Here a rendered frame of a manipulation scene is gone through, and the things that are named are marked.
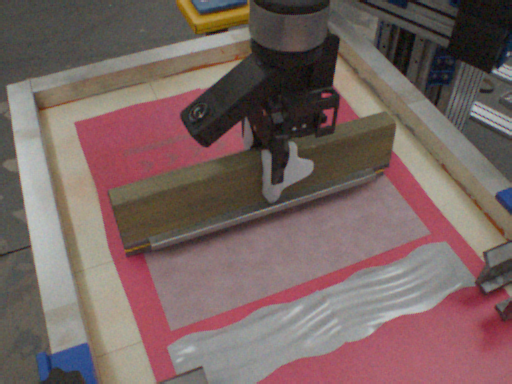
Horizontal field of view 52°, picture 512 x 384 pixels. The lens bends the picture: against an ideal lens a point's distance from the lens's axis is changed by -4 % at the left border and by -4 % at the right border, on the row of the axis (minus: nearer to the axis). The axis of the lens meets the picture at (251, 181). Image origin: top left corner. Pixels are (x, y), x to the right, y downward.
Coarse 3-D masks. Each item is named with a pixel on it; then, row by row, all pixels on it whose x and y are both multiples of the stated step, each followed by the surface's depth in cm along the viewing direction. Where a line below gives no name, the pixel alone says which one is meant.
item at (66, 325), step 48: (192, 48) 88; (240, 48) 91; (48, 96) 82; (384, 96) 83; (432, 144) 75; (48, 192) 67; (480, 192) 68; (48, 240) 61; (48, 288) 57; (48, 336) 53
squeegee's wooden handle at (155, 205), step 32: (352, 128) 65; (384, 128) 66; (224, 160) 61; (256, 160) 61; (320, 160) 65; (352, 160) 67; (384, 160) 70; (128, 192) 58; (160, 192) 58; (192, 192) 60; (224, 192) 62; (256, 192) 64; (288, 192) 66; (128, 224) 59; (160, 224) 61; (192, 224) 63
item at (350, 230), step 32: (352, 192) 71; (384, 192) 71; (416, 192) 71; (288, 224) 68; (320, 224) 68; (352, 224) 68; (384, 224) 68; (416, 224) 68; (448, 224) 68; (320, 256) 64; (352, 256) 64; (384, 256) 64; (320, 288) 61; (416, 320) 59; (448, 320) 58; (480, 320) 58; (384, 352) 56; (416, 352) 56; (448, 352) 56; (480, 352) 56
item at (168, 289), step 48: (192, 96) 85; (96, 144) 78; (192, 240) 66; (240, 240) 66; (288, 240) 66; (144, 288) 61; (192, 288) 61; (240, 288) 61; (288, 288) 61; (144, 336) 57
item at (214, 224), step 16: (352, 176) 68; (368, 176) 68; (304, 192) 67; (320, 192) 67; (256, 208) 65; (272, 208) 65; (208, 224) 63; (224, 224) 64; (160, 240) 62; (176, 240) 62
